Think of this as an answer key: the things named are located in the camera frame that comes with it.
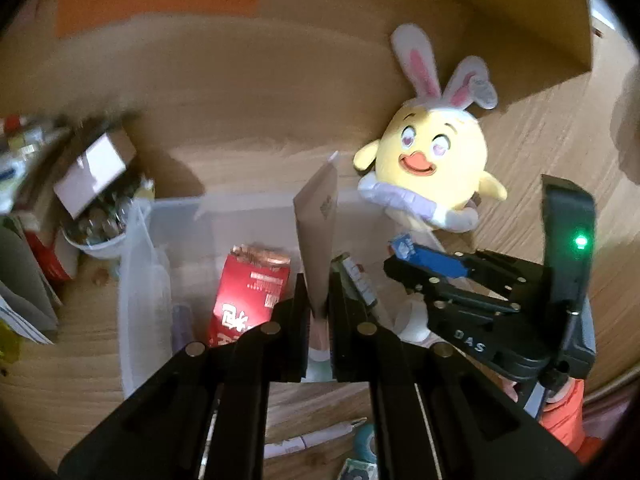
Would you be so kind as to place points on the white bowl of batteries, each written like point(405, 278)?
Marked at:
point(105, 240)

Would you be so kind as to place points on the purple metallic cylinder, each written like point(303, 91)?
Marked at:
point(182, 327)

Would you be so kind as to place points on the folded white papers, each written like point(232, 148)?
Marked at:
point(25, 285)

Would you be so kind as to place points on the small cardboard box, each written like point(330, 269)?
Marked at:
point(97, 170)

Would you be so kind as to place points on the red foil packet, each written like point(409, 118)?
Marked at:
point(245, 290)

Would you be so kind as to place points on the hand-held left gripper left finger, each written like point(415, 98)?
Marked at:
point(295, 340)

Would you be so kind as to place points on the yellow chick plush toy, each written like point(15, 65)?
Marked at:
point(430, 160)

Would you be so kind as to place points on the person's right forearm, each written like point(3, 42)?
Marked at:
point(565, 415)

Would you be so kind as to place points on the white pen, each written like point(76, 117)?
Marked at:
point(310, 437)

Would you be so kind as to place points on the clear plastic storage box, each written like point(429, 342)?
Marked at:
point(185, 240)

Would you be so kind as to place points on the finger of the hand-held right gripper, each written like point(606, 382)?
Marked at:
point(440, 262)
point(410, 275)

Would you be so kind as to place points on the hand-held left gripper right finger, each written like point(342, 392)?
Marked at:
point(345, 340)

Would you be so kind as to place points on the teal tape roll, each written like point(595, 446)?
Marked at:
point(364, 442)

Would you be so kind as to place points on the dark green spray bottle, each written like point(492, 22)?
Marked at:
point(357, 280)

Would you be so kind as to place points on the white tape roll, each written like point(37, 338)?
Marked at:
point(412, 322)

